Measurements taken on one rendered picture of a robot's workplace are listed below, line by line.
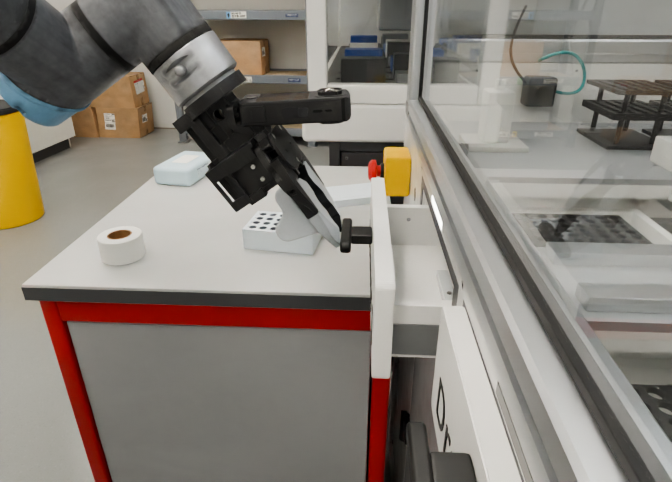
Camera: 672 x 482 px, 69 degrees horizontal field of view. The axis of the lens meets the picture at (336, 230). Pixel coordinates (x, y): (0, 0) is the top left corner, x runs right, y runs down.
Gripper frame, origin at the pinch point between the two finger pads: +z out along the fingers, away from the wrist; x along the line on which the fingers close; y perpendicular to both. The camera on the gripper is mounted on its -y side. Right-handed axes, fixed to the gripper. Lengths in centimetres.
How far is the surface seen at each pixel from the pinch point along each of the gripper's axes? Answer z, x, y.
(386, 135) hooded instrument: 13, -80, -2
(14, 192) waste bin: -49, -190, 195
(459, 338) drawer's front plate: 4.6, 21.7, -8.9
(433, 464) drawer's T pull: 4.4, 31.1, -5.5
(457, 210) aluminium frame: 0.3, 11.7, -13.0
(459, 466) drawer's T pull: 5.2, 31.2, -6.7
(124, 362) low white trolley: 4.9, -11.5, 47.9
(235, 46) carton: -52, -377, 92
